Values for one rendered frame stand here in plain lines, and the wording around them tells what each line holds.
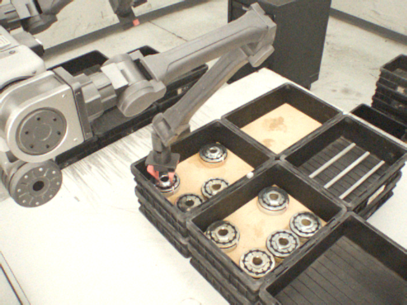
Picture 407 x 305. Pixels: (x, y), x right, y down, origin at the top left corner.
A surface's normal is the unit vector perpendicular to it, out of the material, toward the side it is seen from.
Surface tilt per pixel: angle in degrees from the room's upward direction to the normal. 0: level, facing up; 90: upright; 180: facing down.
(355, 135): 90
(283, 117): 0
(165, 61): 30
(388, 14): 90
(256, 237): 0
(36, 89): 0
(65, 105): 90
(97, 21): 90
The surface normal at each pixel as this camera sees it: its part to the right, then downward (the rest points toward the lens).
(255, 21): 0.23, -0.37
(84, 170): -0.01, -0.75
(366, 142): -0.76, 0.44
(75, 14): 0.65, 0.50
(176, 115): -0.52, 0.19
